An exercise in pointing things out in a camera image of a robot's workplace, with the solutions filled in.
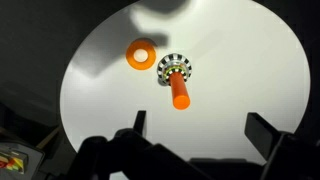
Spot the large black white striped ring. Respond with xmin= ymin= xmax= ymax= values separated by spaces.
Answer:
xmin=156 ymin=53 xmax=193 ymax=86

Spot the orange stake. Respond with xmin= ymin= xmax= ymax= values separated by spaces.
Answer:
xmin=168 ymin=71 xmax=192 ymax=111

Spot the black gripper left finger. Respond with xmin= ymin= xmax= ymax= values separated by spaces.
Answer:
xmin=132 ymin=110 xmax=148 ymax=136

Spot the small black white striped ring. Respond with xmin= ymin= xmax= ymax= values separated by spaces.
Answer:
xmin=165 ymin=66 xmax=189 ymax=82

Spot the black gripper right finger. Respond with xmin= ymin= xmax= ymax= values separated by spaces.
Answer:
xmin=244 ymin=112 xmax=285 ymax=162

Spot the green beaded ring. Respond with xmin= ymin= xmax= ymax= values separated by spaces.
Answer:
xmin=166 ymin=64 xmax=187 ymax=76

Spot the orange dimpled ring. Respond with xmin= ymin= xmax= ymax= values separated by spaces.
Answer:
xmin=125 ymin=38 xmax=157 ymax=71

